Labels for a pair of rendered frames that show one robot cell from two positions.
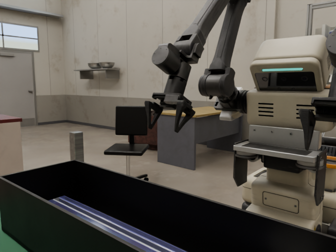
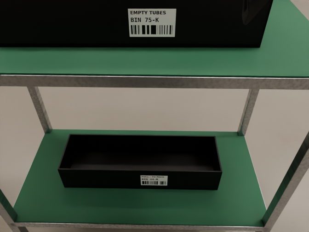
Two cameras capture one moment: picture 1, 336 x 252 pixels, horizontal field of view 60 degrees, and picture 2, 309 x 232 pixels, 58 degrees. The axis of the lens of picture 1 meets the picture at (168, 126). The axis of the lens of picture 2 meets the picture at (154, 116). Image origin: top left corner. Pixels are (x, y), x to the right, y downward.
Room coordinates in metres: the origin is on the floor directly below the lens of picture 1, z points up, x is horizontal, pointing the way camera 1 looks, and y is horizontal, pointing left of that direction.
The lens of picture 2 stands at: (0.95, -0.31, 1.25)
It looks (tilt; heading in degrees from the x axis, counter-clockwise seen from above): 42 degrees down; 140
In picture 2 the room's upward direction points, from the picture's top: straight up
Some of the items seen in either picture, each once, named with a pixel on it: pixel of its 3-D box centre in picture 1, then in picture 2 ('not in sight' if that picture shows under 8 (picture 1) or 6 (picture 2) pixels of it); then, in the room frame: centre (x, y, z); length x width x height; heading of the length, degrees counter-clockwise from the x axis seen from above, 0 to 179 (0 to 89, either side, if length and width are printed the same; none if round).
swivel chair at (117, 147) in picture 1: (128, 148); not in sight; (3.37, 0.46, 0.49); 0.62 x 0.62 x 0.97
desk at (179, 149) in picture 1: (202, 133); not in sight; (4.86, -0.58, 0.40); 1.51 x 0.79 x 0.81; 139
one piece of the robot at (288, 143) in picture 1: (278, 161); not in sight; (0.92, -0.36, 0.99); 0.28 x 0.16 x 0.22; 50
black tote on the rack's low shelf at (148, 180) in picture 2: not in sight; (141, 161); (0.40, 0.08, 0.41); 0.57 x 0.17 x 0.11; 49
